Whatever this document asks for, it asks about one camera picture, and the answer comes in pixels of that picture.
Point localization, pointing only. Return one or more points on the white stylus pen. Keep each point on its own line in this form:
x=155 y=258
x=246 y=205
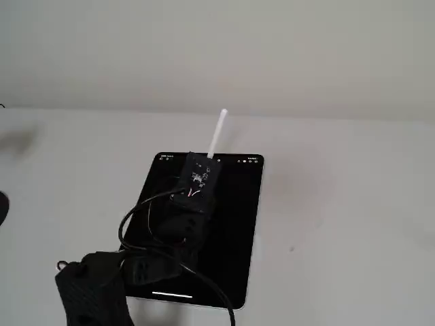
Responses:
x=217 y=132

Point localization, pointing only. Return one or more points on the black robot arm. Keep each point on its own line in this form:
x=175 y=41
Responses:
x=91 y=288

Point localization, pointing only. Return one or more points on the black screen tablet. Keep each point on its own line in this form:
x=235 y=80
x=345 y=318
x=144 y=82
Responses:
x=231 y=231

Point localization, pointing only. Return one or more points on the black round object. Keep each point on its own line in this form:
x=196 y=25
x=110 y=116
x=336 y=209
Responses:
x=3 y=207

